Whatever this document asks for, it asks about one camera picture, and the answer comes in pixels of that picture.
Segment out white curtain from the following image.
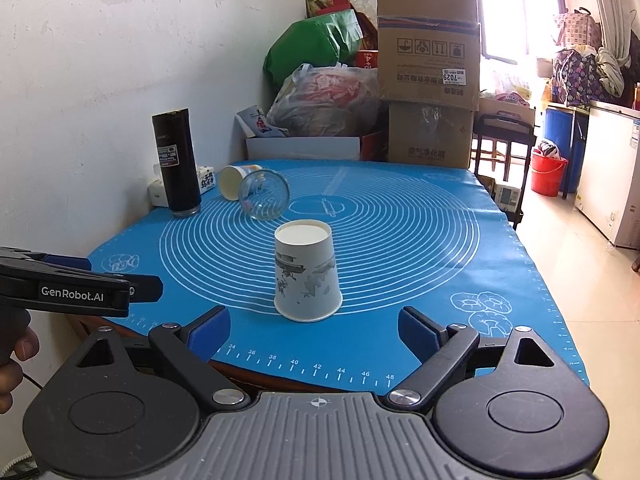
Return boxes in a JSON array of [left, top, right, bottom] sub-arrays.
[[589, 0, 640, 83]]

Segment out white chest freezer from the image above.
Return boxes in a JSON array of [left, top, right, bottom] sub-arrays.
[[574, 99, 640, 249]]

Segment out yellow paper cup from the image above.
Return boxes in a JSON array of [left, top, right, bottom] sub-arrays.
[[218, 163, 264, 202]]

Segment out bundle of clothes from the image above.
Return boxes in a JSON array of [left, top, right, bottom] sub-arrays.
[[596, 47, 627, 99]]

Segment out red box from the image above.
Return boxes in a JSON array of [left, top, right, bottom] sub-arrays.
[[359, 129, 390, 163]]

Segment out black stool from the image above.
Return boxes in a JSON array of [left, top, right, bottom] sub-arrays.
[[471, 114, 537, 231]]

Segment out large cardboard box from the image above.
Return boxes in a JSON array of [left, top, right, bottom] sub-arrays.
[[375, 0, 482, 112]]

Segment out blue silicone baking mat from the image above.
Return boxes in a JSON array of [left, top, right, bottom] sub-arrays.
[[86, 159, 592, 397]]

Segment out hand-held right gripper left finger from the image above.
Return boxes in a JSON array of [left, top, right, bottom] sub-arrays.
[[75, 306, 251, 413]]

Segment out small cardboard box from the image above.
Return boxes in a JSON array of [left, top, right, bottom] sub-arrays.
[[387, 99, 477, 170]]

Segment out blue barrel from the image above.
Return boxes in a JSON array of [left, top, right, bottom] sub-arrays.
[[542, 104, 589, 194]]

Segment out white printed paper bag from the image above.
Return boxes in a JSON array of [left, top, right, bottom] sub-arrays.
[[235, 105, 290, 139]]

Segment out person's left hand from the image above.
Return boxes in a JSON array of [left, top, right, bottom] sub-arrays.
[[0, 328, 41, 415]]

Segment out small white printed carton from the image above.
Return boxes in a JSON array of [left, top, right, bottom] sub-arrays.
[[196, 164, 217, 194]]

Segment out green bag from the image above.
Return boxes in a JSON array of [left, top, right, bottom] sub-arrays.
[[263, 9, 364, 97]]

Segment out clear glass cup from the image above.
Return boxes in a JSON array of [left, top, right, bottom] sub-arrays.
[[238, 169, 291, 222]]

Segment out window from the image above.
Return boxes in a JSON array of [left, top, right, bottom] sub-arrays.
[[434, 0, 567, 67]]

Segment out grey printed paper cup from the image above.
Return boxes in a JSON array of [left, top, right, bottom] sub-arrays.
[[273, 219, 344, 324]]

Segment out flat white box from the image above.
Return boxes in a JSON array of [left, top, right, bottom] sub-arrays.
[[244, 134, 362, 162]]

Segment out red and white plastic bag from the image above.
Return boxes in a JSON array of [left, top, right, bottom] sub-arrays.
[[266, 62, 382, 139]]

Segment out red bucket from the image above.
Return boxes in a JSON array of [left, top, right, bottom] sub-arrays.
[[529, 139, 570, 198]]

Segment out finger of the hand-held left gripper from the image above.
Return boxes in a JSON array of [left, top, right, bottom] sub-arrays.
[[42, 254, 93, 274], [128, 275, 164, 304]]

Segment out white device box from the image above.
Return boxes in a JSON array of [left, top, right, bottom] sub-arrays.
[[492, 182, 524, 212]]

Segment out white plastic box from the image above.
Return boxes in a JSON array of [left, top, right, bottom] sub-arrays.
[[147, 177, 172, 209]]

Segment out purple patterned bag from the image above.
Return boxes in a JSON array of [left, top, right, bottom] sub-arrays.
[[551, 48, 615, 107]]

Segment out white patterned bag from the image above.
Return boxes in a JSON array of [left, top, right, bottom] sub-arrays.
[[552, 7, 604, 52]]

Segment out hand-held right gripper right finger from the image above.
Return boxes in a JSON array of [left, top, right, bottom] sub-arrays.
[[384, 306, 566, 408]]

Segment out black thermos bottle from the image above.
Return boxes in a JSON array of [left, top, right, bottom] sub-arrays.
[[151, 108, 203, 219]]

